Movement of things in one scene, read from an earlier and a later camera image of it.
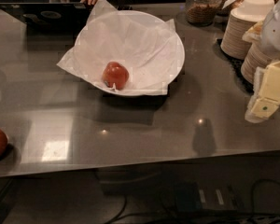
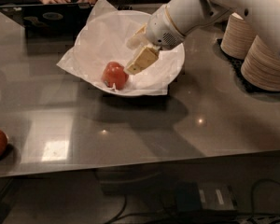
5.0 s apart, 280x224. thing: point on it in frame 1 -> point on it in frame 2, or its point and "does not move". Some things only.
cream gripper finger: (274, 90) -> (144, 58)
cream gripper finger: (250, 116) -> (139, 38)
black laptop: (49, 16) does not move
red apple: (115, 74) does not move
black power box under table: (200, 196) does not move
